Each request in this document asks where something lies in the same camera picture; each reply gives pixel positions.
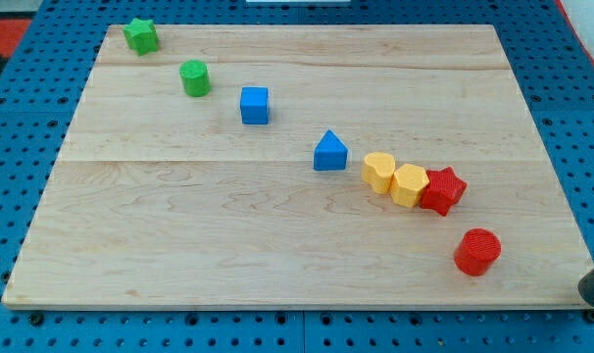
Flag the yellow hexagon block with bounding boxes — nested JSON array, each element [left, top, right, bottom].
[[390, 164, 429, 208]]

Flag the blue cube block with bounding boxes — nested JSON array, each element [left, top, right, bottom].
[[239, 86, 270, 125]]

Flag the wooden board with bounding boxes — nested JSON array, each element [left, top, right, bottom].
[[2, 25, 593, 311]]

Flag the green star block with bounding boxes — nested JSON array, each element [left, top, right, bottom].
[[123, 18, 159, 56]]

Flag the red star block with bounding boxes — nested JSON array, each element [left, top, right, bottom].
[[420, 167, 468, 217]]

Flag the red cylinder block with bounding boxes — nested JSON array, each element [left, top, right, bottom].
[[454, 228, 502, 277]]

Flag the green cylinder block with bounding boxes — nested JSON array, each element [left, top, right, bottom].
[[179, 60, 211, 97]]

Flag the yellow heart block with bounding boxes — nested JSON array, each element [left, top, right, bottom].
[[361, 152, 396, 194]]

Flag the blue triangle block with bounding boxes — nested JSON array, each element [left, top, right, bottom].
[[313, 129, 349, 171]]

